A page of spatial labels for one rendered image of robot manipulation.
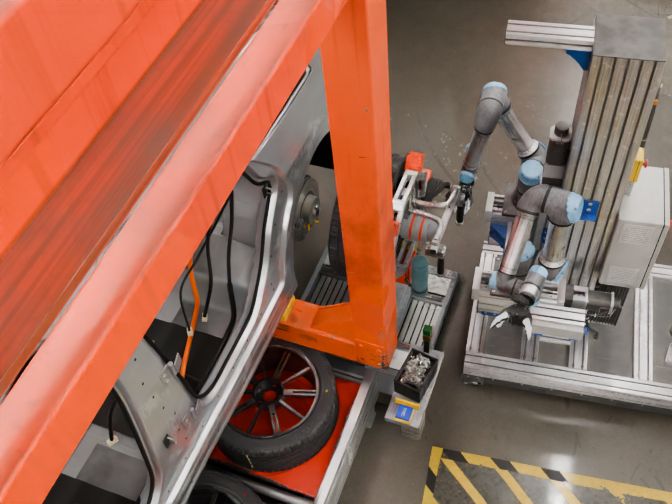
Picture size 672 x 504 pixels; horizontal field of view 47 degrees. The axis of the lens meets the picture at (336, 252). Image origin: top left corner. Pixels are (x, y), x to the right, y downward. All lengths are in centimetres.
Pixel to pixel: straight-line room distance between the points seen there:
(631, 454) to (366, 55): 270
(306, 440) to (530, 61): 359
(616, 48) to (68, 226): 224
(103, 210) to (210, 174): 43
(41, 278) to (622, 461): 353
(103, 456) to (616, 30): 265
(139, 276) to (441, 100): 454
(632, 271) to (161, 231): 267
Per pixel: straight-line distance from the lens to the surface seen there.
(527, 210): 326
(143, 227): 152
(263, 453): 369
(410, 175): 373
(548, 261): 351
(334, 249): 369
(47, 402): 137
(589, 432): 433
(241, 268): 359
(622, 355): 434
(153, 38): 141
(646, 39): 308
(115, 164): 126
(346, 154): 265
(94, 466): 353
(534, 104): 582
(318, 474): 386
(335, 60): 239
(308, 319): 378
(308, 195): 395
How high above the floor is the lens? 384
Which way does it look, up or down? 52 degrees down
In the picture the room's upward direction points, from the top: 7 degrees counter-clockwise
